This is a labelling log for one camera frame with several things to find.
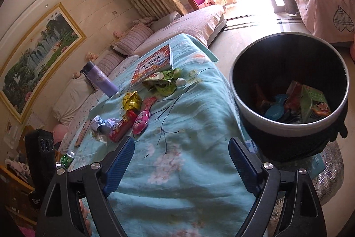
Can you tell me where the pink candy wrapper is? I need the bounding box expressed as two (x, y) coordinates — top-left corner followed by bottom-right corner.
(132, 96), (158, 135)

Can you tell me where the framed waterfall painting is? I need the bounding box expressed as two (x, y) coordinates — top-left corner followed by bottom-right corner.
(0, 2), (87, 124)

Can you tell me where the crushed green can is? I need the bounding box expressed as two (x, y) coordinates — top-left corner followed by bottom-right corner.
(60, 149), (76, 169)

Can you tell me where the large striped pillow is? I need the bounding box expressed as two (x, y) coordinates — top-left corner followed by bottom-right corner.
(96, 50), (126, 77)

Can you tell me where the green snack box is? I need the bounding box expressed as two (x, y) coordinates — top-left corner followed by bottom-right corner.
(300, 85), (332, 124)

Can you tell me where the person's left hand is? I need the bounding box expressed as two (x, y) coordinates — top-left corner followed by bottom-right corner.
(79, 197), (91, 237)

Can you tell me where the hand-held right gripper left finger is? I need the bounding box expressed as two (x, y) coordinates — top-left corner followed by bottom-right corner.
(35, 136), (135, 237)

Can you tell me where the yellow candy wrapper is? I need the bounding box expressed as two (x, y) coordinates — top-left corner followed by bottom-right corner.
(123, 91), (142, 112)

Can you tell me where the red snack packet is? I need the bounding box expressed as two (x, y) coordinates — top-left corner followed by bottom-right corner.
(254, 84), (274, 113)

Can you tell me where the silver glitter stool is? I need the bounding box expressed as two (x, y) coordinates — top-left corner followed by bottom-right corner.
(270, 140), (345, 199)

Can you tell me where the green snack wrapper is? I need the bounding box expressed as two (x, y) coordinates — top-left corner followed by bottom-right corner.
(142, 68), (183, 96)

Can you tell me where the small blue wrapper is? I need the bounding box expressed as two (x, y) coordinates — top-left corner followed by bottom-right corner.
(264, 94), (291, 120)

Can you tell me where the small striped pillow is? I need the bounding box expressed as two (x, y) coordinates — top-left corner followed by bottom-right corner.
(131, 16), (157, 28)

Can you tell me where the grey cushion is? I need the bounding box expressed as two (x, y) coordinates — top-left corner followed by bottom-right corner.
(151, 11), (182, 32)

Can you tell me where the wall calendar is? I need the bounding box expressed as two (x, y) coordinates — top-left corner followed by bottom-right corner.
(26, 112), (45, 130)

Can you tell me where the teal booklet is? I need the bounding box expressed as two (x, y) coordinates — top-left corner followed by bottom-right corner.
(306, 154), (326, 180)

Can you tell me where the crumpled white and blue wrapper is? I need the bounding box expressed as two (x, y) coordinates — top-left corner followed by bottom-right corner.
(91, 114), (120, 138)

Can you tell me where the white pillow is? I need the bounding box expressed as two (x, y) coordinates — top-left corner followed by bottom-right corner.
(53, 75), (97, 125)

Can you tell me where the black bin with white rim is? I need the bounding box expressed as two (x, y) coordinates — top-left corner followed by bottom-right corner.
(229, 32), (350, 163)

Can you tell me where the wooden furniture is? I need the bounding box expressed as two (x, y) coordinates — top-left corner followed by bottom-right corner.
(0, 164), (38, 227)

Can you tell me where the long red candy packet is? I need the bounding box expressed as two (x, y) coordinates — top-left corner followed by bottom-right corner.
(109, 110), (139, 142)

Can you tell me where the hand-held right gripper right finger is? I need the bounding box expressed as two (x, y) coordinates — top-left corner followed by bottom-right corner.
(228, 137), (328, 237)

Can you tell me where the pink cushion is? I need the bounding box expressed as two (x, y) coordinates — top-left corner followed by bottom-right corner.
(52, 124), (69, 143)

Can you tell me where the purple thermos bottle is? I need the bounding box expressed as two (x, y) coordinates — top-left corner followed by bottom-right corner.
(80, 60), (120, 98)

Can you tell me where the red picture book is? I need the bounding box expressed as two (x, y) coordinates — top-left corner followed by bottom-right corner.
(130, 44), (174, 85)

